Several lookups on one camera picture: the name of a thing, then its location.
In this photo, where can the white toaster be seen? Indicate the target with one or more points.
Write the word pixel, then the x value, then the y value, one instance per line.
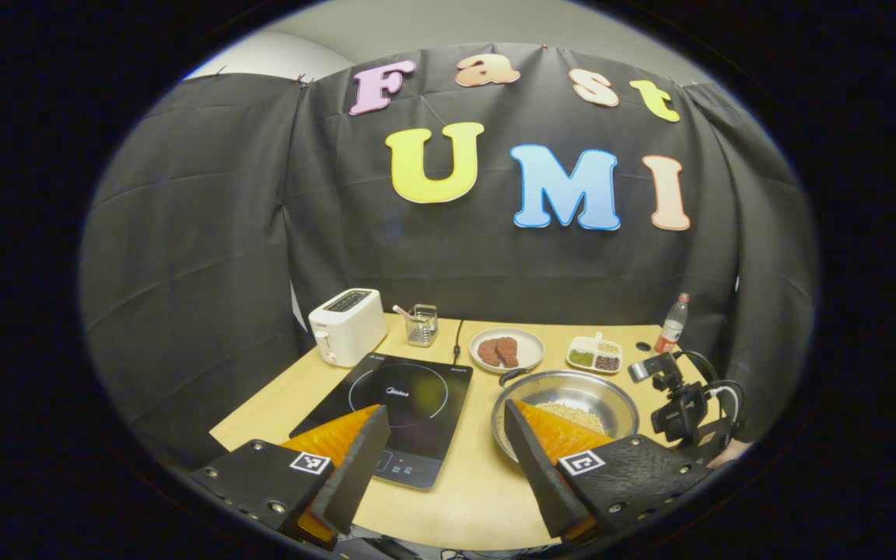
pixel 347 327

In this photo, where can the pink-tipped white stick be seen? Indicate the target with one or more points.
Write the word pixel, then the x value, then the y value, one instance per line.
pixel 401 311

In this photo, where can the white divided bean dish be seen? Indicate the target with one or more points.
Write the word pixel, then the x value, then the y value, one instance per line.
pixel 594 356

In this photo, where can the brown meat piece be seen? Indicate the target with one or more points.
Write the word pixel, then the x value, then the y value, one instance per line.
pixel 508 351
pixel 488 352

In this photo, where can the white round plate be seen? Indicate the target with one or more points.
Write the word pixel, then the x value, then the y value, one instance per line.
pixel 532 350

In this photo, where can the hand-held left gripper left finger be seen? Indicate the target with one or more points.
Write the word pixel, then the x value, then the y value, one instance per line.
pixel 358 474

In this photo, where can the red label plastic bottle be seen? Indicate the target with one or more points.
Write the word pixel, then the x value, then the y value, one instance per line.
pixel 671 330

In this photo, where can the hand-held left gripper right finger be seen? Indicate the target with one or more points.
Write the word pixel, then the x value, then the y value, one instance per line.
pixel 533 474

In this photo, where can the pile of soybeans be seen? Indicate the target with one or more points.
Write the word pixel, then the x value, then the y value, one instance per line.
pixel 572 416

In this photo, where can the black induction cooktop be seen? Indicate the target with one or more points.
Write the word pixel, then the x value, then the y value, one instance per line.
pixel 417 389

